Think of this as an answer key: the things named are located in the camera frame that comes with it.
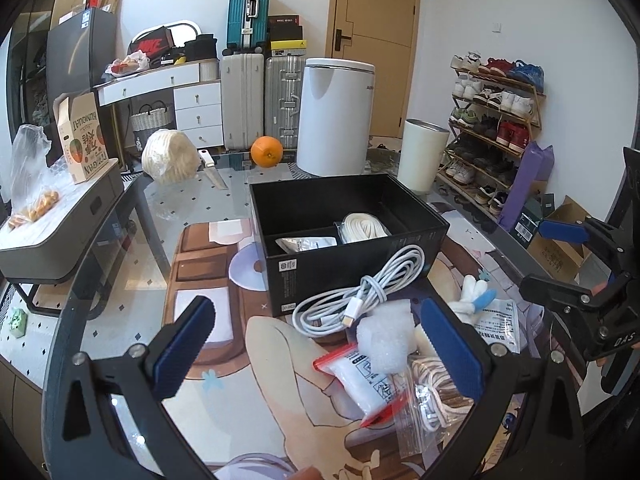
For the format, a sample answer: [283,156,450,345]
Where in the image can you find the wicker basket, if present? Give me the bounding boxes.
[130,102,177,133]

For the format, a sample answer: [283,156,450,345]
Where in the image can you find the white charging cable bundle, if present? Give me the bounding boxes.
[291,244,426,336]

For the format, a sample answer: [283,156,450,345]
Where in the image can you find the grey appliance case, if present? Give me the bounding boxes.
[0,160,125,283]

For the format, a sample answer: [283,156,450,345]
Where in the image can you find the wooden door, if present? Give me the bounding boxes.
[325,0,422,138]

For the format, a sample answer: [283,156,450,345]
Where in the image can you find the clear bag of white cord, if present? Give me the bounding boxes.
[395,355,493,453]

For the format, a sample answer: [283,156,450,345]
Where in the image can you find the orange fruit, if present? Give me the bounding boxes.
[250,136,284,168]

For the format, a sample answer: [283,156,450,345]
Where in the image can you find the stacked black boxes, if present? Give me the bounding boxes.
[267,12,307,58]

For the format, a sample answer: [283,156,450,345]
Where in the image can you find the pale round cabbage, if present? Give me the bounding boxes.
[141,129,202,184]

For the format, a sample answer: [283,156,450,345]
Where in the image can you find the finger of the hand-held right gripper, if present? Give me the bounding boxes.
[519,272,637,314]
[539,215,629,264]

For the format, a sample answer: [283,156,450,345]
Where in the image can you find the teal suitcase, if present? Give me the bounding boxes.
[226,0,272,53]

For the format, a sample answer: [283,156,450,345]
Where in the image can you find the printed cartoon desk mat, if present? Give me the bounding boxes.
[162,200,586,480]

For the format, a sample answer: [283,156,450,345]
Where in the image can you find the white foam piece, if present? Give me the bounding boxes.
[356,302,426,373]

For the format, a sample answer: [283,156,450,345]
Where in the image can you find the silver suitcase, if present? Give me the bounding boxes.
[264,55,307,150]

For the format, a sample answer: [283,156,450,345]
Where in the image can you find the open brown cardboard box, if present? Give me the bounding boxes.
[527,195,601,286]

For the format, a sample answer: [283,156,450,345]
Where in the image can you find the person's dark clothing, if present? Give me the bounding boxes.
[570,385,640,480]

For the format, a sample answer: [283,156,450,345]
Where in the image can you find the white suitcase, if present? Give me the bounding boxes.
[220,51,265,151]

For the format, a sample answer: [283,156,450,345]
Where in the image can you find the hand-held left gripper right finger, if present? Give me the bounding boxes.
[420,296,588,480]

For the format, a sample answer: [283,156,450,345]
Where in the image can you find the large white cylindrical bin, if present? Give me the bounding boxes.
[296,57,377,177]

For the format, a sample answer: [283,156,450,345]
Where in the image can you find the white drawer dresser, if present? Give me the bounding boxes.
[95,57,224,148]

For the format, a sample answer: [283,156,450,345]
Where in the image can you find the coiled white flat cord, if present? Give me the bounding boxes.
[340,212,393,243]

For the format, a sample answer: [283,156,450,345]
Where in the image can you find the small green object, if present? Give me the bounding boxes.
[1,306,27,337]

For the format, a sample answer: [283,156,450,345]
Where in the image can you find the dark shoebox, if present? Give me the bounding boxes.
[512,195,556,248]

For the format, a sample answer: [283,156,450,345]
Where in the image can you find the printed fruit carton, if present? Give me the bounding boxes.
[52,91,108,185]

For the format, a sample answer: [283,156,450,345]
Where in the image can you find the wooden shoe rack with shoes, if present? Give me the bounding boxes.
[435,52,547,216]

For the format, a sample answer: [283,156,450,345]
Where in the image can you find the black cardboard box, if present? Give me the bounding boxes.
[249,173,451,317]

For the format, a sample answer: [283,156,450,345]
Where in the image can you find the clear plastic bag of oranges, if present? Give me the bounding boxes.
[0,124,63,233]

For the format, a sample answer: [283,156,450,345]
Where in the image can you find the bag of fruit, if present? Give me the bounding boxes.
[106,55,151,78]

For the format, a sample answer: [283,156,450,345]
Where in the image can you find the black bag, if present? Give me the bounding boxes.
[184,34,218,61]

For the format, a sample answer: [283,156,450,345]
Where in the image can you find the silver foil packet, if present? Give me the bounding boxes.
[275,235,338,256]

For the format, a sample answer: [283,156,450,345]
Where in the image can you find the white plush bunny toy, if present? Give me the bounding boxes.
[447,274,498,316]

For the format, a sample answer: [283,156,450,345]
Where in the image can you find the white printed packet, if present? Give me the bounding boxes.
[470,298,526,353]

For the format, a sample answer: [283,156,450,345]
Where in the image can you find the white-handled knife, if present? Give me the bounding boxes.
[197,148,228,191]

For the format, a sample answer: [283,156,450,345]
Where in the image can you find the red-edged zip bag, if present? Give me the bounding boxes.
[312,342,423,428]

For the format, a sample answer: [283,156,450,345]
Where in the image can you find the cream cylindrical bin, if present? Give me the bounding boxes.
[397,118,450,193]

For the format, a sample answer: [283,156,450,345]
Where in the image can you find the dark grey fridge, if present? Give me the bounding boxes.
[45,7,118,106]

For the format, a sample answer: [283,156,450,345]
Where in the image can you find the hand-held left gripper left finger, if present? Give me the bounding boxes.
[60,295,221,480]

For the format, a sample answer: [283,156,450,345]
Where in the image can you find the red and black shoebox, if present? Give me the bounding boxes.
[127,27,173,58]

